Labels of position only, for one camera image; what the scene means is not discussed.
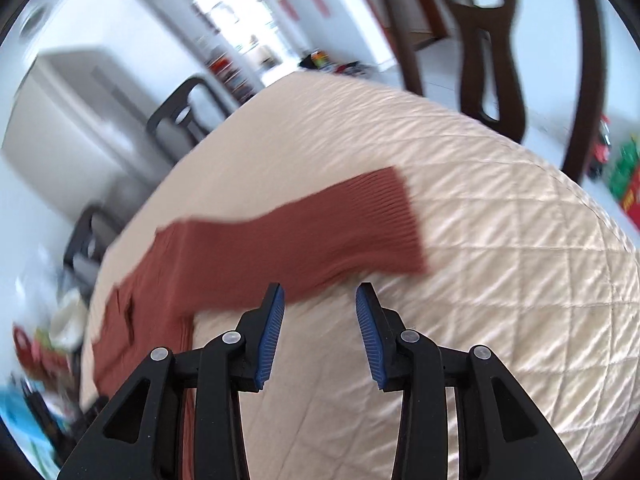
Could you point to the storage shelf rack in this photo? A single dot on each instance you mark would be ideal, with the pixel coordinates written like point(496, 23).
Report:
point(232, 72)

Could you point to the grey plastic chair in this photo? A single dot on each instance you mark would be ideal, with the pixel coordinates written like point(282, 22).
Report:
point(170, 135)
point(82, 260)

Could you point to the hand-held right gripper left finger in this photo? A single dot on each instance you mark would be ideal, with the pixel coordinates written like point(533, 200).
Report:
point(270, 330)

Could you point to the red hanging ornament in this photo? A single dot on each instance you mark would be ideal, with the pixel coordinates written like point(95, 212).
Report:
point(318, 1)
point(288, 10)

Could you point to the beige quilted table cover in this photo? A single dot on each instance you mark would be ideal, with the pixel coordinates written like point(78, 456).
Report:
point(500, 260)

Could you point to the rust brown knit sweater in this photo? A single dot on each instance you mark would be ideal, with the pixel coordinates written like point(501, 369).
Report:
point(300, 240)

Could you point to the dark wooden chair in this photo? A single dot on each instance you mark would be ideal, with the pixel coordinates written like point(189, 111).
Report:
point(500, 85)

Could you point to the red toy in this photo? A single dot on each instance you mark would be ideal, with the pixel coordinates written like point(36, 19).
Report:
point(600, 152)

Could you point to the green and red box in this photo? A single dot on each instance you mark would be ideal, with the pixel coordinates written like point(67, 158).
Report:
point(626, 177)

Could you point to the white refrigerator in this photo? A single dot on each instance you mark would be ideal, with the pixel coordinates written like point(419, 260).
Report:
point(65, 120)

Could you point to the red gift bag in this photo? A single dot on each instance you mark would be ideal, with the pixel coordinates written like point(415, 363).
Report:
point(30, 355)

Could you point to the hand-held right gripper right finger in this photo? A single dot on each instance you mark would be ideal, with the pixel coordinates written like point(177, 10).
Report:
point(369, 335)

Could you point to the white bowl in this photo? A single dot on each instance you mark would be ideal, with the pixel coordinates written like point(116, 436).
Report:
point(67, 320)

